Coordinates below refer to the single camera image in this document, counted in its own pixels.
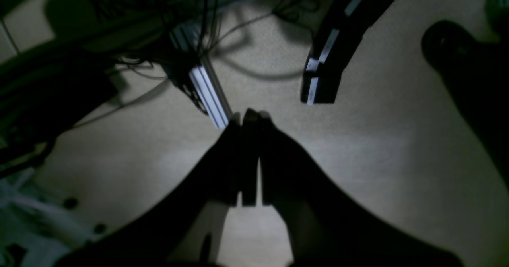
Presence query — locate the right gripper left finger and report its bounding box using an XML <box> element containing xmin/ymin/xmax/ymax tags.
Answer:
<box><xmin>56</xmin><ymin>114</ymin><xmax>241</xmax><ymax>267</ymax></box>

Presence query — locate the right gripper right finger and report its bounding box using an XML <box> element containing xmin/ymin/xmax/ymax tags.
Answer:
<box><xmin>260</xmin><ymin>112</ymin><xmax>463</xmax><ymax>267</ymax></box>

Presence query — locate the aluminium frame profile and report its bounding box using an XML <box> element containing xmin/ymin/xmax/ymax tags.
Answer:
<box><xmin>171</xmin><ymin>21</ymin><xmax>233</xmax><ymax>129</ymax></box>

